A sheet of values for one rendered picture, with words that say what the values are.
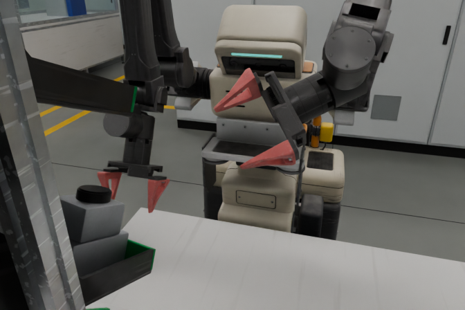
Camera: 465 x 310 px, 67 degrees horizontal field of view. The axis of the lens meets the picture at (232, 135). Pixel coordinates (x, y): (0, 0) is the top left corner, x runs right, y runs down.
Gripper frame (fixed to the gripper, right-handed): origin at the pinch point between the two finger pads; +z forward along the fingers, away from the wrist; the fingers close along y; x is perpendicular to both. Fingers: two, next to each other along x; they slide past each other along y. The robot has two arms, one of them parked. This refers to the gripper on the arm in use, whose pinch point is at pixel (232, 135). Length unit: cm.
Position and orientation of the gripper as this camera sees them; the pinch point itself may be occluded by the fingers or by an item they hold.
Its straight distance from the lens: 50.8
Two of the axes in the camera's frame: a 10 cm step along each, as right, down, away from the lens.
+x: 2.0, 2.9, 9.4
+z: -9.0, 4.3, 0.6
